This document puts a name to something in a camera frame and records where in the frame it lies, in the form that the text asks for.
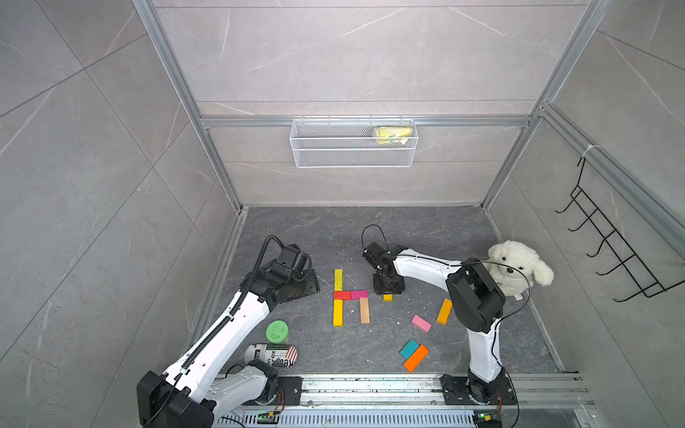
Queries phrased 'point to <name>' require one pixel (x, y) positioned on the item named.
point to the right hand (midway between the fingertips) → (385, 290)
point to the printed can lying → (280, 356)
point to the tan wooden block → (364, 308)
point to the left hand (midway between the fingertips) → (313, 279)
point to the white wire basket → (348, 144)
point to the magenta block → (358, 294)
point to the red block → (342, 295)
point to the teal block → (409, 349)
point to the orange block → (416, 358)
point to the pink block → (421, 323)
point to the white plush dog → (514, 269)
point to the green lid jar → (276, 332)
